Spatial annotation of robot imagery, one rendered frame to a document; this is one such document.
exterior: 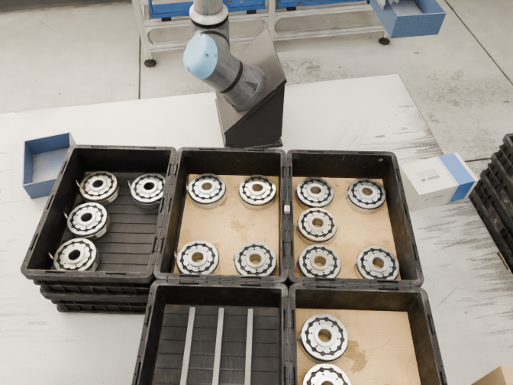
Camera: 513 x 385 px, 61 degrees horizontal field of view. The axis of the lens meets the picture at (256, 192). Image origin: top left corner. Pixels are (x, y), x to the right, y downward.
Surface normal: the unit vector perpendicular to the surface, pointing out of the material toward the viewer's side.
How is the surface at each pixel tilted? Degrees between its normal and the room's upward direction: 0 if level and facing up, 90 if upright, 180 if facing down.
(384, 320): 0
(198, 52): 45
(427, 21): 90
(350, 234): 0
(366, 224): 0
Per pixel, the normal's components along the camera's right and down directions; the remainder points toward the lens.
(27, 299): 0.00, -0.61
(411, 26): 0.16, 0.78
